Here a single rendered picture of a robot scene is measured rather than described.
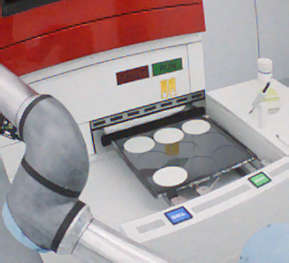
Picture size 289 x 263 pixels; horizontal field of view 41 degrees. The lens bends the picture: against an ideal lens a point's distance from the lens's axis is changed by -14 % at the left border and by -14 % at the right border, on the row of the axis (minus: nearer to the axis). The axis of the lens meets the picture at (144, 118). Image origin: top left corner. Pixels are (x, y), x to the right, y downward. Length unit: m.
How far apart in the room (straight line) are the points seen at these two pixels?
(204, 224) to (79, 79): 0.66
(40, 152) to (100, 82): 0.84
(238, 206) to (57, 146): 0.59
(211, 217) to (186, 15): 0.72
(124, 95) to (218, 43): 2.05
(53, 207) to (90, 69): 0.84
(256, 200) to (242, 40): 2.61
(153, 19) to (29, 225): 0.93
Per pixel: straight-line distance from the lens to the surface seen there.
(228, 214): 1.09
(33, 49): 1.31
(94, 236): 0.67
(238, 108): 1.53
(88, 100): 1.47
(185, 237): 1.05
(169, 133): 1.52
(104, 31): 1.35
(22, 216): 0.67
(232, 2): 3.49
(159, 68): 1.52
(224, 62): 3.56
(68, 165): 0.64
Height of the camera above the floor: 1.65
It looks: 28 degrees down
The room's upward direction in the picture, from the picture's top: 6 degrees counter-clockwise
